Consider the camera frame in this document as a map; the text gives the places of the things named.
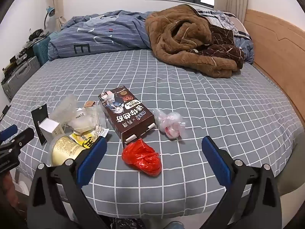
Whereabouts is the black charger cable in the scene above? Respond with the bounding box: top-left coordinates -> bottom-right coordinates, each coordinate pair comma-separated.
0,105 -> 11,122

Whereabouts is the clear bubble wrap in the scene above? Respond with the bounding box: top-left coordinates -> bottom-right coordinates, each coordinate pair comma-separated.
49,94 -> 79,124

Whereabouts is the black lined trash bin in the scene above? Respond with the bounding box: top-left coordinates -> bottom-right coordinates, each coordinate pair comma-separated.
111,217 -> 146,229

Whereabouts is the white blue patterned pillow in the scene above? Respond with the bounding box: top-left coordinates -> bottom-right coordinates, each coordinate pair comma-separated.
195,8 -> 254,65

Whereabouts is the yellow noodle cup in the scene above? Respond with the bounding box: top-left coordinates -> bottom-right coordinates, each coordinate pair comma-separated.
49,135 -> 90,167

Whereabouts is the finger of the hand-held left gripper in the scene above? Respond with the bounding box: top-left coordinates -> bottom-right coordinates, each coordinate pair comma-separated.
0,127 -> 35,156
0,125 -> 18,141

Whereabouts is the teal suitcase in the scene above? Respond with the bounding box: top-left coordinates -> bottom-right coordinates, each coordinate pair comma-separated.
33,36 -> 51,65

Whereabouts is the blue desk lamp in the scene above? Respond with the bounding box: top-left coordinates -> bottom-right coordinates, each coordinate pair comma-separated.
43,6 -> 56,32

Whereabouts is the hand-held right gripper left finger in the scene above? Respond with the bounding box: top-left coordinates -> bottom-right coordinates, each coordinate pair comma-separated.
27,136 -> 112,229

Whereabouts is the black card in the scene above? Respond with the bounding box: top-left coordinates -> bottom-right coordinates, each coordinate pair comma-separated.
31,104 -> 49,146

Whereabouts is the wooden headboard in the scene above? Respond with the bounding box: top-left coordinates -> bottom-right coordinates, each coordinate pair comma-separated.
244,9 -> 305,134

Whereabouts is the white serrated wrapper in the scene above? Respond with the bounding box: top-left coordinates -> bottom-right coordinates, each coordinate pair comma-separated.
92,125 -> 110,137

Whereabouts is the red plastic bag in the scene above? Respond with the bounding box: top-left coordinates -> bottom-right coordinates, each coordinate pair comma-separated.
121,138 -> 162,177

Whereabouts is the person's left hand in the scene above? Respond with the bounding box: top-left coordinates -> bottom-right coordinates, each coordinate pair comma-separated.
0,172 -> 15,196

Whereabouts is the pile of dark small items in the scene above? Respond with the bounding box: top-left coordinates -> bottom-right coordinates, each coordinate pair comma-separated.
2,28 -> 48,75

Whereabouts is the blue striped duvet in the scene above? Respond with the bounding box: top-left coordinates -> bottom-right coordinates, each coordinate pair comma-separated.
48,11 -> 153,61

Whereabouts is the grey suitcase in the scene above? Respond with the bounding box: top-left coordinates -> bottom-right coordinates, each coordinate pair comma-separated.
1,56 -> 41,102

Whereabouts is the small white box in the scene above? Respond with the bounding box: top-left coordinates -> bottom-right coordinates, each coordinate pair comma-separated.
38,118 -> 65,142

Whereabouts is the clear bag with white filling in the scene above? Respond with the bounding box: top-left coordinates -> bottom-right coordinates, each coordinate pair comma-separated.
67,105 -> 106,134

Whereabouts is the brown fleece blanket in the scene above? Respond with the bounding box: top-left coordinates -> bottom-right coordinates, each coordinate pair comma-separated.
145,4 -> 245,78

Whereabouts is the white plastic bag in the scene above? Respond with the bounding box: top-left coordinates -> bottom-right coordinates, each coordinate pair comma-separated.
152,108 -> 189,139

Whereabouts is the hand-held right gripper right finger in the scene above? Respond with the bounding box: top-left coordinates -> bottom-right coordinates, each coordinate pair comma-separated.
201,135 -> 283,229

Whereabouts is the yellow snack wrapper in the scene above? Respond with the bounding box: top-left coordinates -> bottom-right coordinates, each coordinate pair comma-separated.
70,131 -> 102,148

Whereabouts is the brown snack box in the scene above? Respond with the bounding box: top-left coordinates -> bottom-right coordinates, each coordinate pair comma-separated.
98,87 -> 156,148

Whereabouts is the grey checked bed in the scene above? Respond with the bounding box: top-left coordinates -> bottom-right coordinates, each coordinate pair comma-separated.
0,44 -> 305,220

